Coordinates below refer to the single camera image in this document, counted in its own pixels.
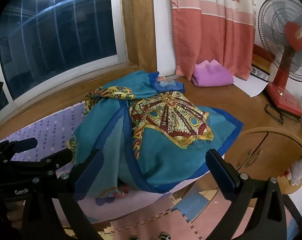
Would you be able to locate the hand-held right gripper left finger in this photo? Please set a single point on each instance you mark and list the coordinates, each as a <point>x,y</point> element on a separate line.
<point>91,175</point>

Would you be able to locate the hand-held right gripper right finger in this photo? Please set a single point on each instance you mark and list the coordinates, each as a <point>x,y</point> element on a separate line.
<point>222,177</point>

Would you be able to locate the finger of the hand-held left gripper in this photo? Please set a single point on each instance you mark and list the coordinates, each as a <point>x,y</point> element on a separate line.
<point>40,166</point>
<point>23,143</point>

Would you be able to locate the blue patterned scarf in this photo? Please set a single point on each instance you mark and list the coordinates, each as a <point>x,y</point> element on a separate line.
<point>166,155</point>

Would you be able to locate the person's left hand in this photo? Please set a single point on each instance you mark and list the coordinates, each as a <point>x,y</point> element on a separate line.
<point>13,218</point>

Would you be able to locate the purple dotted mat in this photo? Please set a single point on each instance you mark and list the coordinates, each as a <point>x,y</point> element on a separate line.
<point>53,125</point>

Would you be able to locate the foam puzzle floor mat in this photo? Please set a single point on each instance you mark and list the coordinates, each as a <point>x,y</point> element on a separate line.
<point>203,220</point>

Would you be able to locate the rounded wooden cabinet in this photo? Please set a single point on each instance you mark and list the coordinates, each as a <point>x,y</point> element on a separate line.
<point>266,150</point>

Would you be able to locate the patterned slipper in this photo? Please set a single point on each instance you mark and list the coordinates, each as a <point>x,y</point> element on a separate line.
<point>165,236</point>
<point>133,238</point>

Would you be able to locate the white paper sheet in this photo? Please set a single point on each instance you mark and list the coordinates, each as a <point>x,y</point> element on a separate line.
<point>251,87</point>

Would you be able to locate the pink folded cloth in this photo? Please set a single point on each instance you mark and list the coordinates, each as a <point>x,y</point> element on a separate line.
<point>211,76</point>

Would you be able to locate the large glass window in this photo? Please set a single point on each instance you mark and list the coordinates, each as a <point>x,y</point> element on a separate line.
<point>53,42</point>

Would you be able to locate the red electric fan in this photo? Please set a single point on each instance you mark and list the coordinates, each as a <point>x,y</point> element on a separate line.
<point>283,80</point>

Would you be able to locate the brown wooden board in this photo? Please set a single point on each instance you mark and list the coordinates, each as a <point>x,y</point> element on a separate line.
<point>263,57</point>

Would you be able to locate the red and cream floral curtain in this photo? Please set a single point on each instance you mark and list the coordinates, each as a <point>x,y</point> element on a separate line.
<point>203,42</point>

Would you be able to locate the wooden window casing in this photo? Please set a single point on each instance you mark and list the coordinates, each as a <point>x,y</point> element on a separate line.
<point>141,17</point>

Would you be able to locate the wall calendar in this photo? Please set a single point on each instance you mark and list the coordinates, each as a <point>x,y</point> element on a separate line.
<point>260,73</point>

